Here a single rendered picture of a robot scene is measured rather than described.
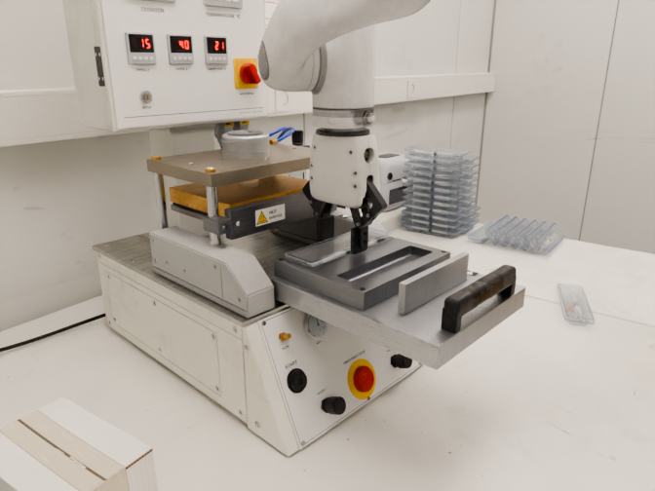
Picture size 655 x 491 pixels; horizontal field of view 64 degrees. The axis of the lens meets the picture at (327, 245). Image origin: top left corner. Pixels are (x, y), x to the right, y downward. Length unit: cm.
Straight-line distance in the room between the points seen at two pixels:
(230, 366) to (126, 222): 65
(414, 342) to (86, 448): 39
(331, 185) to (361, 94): 13
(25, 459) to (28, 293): 61
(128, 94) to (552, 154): 253
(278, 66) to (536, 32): 256
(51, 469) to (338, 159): 50
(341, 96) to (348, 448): 48
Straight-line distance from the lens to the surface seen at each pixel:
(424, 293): 67
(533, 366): 102
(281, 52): 64
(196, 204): 87
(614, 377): 105
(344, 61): 70
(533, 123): 314
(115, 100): 93
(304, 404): 77
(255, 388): 76
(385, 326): 62
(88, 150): 128
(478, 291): 63
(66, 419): 76
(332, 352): 81
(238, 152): 87
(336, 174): 73
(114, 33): 93
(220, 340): 79
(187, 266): 82
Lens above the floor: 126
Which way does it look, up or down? 19 degrees down
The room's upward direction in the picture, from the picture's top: straight up
